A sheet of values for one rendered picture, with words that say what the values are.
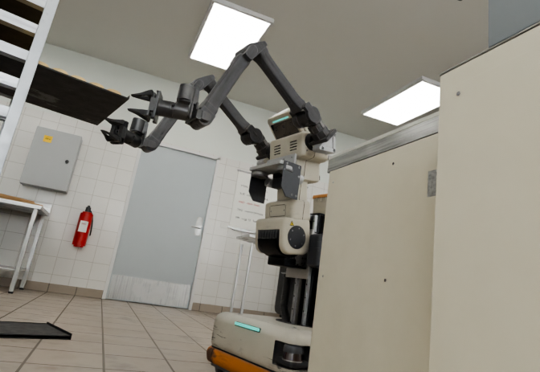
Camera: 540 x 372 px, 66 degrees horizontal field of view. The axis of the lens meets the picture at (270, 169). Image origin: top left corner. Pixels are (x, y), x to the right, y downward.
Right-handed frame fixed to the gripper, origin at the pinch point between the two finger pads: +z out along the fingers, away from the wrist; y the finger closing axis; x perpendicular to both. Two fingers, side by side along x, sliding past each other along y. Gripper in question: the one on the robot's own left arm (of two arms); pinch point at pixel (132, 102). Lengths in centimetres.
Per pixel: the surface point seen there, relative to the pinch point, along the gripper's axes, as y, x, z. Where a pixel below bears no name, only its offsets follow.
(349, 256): -41, 17, -76
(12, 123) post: -20.7, 21.6, 23.6
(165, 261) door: -41, -426, 30
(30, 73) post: -5.2, 21.5, 23.4
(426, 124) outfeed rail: -8, 42, -85
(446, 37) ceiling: 204, -199, -218
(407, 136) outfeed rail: -9, 35, -83
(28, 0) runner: 17.5, 22.0, 30.3
